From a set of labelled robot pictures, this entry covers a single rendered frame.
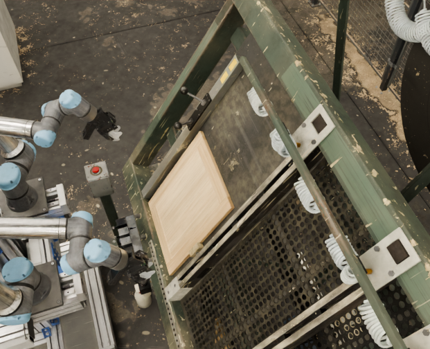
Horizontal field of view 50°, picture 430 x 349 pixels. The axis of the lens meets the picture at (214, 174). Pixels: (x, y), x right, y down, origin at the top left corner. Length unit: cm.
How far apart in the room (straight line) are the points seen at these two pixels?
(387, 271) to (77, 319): 213
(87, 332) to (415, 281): 214
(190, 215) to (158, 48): 285
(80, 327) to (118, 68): 252
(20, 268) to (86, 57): 307
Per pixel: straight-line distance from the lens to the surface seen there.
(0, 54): 442
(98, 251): 155
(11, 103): 455
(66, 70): 470
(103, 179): 260
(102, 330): 297
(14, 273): 204
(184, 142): 223
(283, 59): 168
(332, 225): 123
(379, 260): 133
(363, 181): 137
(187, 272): 208
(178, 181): 226
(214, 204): 201
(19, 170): 233
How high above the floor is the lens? 300
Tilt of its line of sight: 55 degrees down
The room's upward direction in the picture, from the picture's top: straight up
